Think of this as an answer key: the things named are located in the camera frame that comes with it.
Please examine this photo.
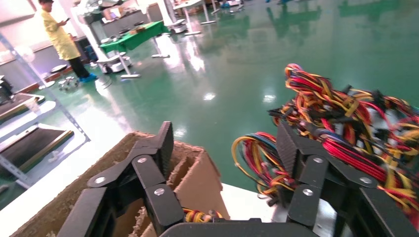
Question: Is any small white plastic part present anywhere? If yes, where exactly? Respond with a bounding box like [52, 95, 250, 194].
[47, 149, 63, 163]

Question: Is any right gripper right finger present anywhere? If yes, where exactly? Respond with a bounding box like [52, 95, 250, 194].
[276, 121, 419, 237]

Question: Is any grey desk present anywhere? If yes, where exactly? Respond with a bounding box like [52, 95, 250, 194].
[100, 9, 149, 37]

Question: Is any white perforated metal rack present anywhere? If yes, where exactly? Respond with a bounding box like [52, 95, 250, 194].
[0, 33, 91, 191]

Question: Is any power supply with coloured wires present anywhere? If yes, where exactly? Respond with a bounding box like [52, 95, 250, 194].
[347, 87, 419, 140]
[268, 63, 362, 131]
[307, 127, 419, 231]

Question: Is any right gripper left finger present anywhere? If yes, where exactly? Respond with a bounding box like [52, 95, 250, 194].
[56, 121, 185, 237]

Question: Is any worn cardboard divider box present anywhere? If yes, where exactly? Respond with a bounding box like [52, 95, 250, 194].
[9, 130, 231, 237]

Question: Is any white humanoid robot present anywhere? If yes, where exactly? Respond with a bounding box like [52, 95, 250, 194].
[72, 0, 132, 75]
[163, 0, 190, 36]

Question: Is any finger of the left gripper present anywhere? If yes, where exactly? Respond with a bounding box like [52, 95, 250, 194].
[0, 76, 14, 103]

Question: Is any black wheeled stool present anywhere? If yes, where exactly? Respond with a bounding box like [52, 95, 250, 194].
[50, 64, 80, 92]

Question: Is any white standing fan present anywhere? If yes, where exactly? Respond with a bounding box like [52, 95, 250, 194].
[14, 45, 56, 90]

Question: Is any person in yellow coat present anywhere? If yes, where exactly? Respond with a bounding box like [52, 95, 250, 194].
[37, 0, 99, 83]

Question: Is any empty black mat tray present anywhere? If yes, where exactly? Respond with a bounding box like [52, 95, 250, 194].
[0, 126, 75, 175]

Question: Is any white paper tag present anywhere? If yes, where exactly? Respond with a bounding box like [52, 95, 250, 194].
[25, 97, 42, 114]

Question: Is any multicoloured wire harness bundle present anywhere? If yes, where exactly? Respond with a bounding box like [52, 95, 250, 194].
[182, 131, 297, 224]

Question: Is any black mat tray with tools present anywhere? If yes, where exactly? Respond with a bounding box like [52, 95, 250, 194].
[0, 93, 47, 125]

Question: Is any white bare table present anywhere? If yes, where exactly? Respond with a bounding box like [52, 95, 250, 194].
[172, 0, 218, 36]

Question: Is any green cloth table with items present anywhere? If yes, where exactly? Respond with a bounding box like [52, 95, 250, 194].
[99, 20, 171, 79]

